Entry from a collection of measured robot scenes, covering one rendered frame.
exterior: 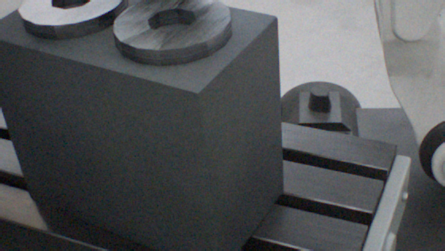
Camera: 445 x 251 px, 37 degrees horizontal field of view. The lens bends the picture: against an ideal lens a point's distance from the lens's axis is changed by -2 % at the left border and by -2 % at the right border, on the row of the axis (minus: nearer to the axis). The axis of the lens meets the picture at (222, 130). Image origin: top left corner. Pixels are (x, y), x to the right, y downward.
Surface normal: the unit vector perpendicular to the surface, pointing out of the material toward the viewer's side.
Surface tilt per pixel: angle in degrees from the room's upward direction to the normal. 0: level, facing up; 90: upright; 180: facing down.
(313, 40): 0
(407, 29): 90
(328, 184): 0
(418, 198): 0
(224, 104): 90
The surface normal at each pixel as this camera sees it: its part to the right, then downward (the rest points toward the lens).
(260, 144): 0.86, 0.26
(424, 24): -0.08, 0.61
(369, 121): -0.08, -0.80
